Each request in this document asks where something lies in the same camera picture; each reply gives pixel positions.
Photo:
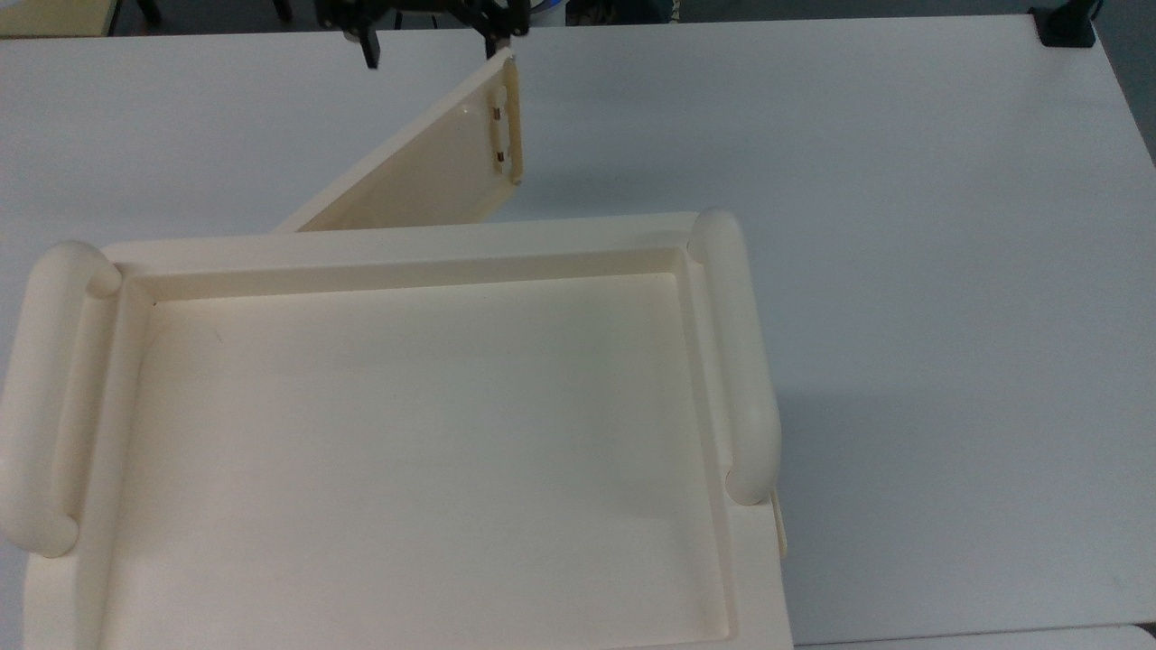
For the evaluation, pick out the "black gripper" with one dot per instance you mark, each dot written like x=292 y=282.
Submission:
x=424 y=7

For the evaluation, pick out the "cream cabinet door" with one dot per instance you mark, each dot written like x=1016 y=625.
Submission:
x=424 y=162

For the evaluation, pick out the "cream plastic cabinet box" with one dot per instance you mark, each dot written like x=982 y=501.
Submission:
x=406 y=451

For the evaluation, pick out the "black chair leg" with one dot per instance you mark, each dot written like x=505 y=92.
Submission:
x=282 y=9
x=149 y=11

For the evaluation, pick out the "yellow wooden desk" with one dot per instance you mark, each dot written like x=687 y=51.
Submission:
x=54 y=18

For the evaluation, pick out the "black table clamp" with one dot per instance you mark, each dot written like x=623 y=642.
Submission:
x=1064 y=29

